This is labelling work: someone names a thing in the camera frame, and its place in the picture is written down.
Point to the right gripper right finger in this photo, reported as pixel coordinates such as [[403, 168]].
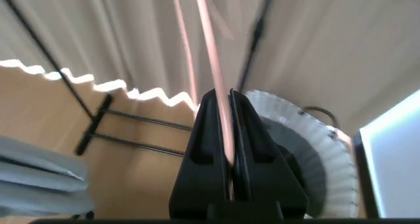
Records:
[[262, 184]]

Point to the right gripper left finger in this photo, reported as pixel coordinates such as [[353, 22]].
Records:
[[200, 184]]

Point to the pink clothes hanger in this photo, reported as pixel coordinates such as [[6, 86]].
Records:
[[215, 69]]

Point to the pale grey shorts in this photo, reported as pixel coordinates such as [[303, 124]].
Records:
[[39, 181]]

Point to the white laundry basket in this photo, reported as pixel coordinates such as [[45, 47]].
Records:
[[341, 171]]

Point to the black clothes rack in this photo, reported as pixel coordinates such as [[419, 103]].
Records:
[[93, 125]]

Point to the beige curtain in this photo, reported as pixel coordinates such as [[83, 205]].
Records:
[[328, 36]]

